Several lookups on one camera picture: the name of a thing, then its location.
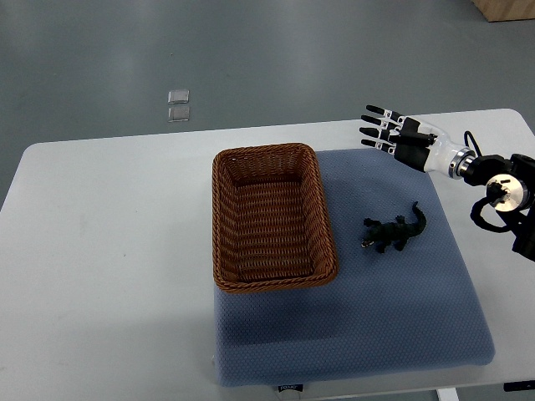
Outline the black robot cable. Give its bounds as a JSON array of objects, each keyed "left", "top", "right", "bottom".
[{"left": 462, "top": 130, "right": 482, "bottom": 156}]

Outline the wooden box corner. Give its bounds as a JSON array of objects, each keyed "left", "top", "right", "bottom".
[{"left": 472, "top": 0, "right": 534, "bottom": 23}]

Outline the lower floor socket plate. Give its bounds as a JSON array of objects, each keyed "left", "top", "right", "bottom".
[{"left": 167, "top": 104, "right": 191, "bottom": 123}]

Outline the black table control panel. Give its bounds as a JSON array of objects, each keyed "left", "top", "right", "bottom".
[{"left": 503, "top": 380, "right": 535, "bottom": 393}]

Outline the floor socket plate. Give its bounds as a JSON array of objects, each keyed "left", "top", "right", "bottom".
[
  {"left": 167, "top": 89, "right": 190, "bottom": 104},
  {"left": 167, "top": 104, "right": 191, "bottom": 123}
]

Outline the blue mesh cushion mat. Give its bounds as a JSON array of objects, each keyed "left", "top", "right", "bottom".
[{"left": 214, "top": 149, "right": 495, "bottom": 387}]

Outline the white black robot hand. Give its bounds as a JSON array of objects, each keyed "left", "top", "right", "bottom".
[{"left": 359, "top": 104, "right": 476, "bottom": 180}]

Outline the white table leg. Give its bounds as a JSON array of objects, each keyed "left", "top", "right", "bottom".
[{"left": 436, "top": 388, "right": 460, "bottom": 401}]

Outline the brown wicker basket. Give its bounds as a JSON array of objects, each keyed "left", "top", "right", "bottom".
[{"left": 212, "top": 143, "right": 339, "bottom": 293}]

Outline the dark toy crocodile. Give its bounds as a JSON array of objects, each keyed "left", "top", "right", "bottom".
[{"left": 361, "top": 201, "right": 427, "bottom": 254}]

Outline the upper floor socket plate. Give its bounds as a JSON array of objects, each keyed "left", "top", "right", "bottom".
[{"left": 167, "top": 89, "right": 190, "bottom": 104}]

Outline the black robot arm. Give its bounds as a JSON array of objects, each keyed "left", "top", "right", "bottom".
[{"left": 459, "top": 154, "right": 534, "bottom": 261}]

